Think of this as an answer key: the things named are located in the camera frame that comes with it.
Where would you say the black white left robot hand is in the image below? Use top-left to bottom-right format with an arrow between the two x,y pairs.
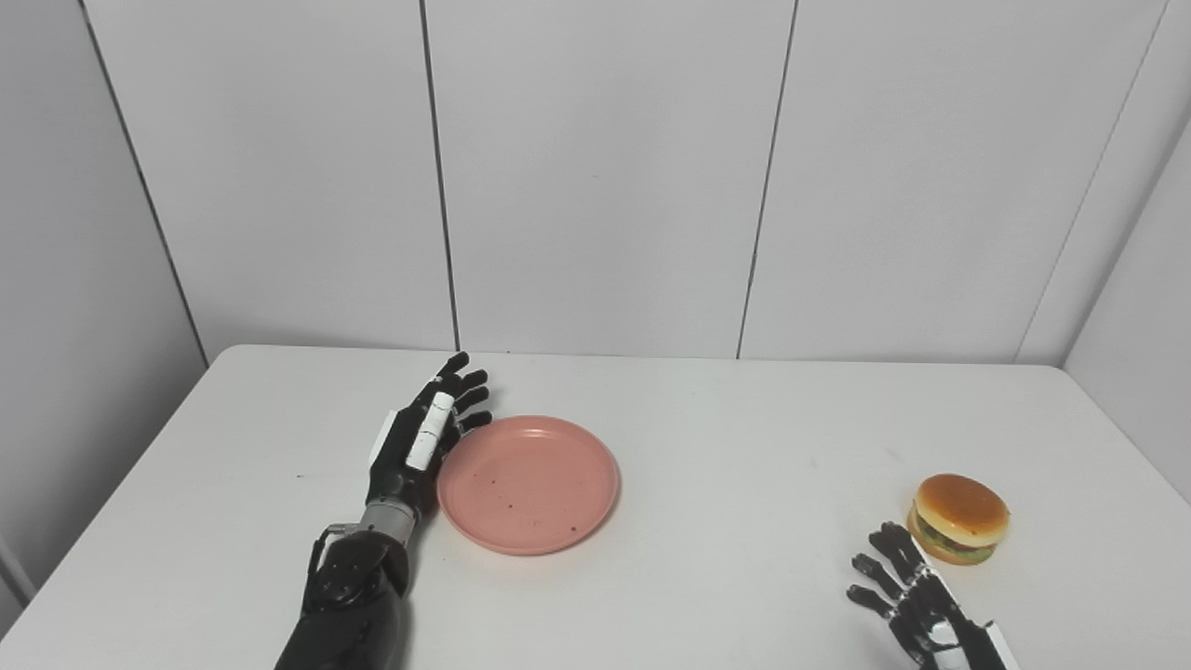
366,352 -> 493,509

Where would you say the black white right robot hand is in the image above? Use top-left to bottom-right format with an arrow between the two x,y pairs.
847,522 -> 1021,670

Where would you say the toy hamburger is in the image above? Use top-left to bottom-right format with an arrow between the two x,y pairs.
907,474 -> 1010,567

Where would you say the pink round plate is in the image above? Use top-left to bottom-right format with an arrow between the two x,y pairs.
437,416 -> 622,557

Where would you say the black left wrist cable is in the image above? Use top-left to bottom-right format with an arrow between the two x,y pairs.
305,524 -> 359,596

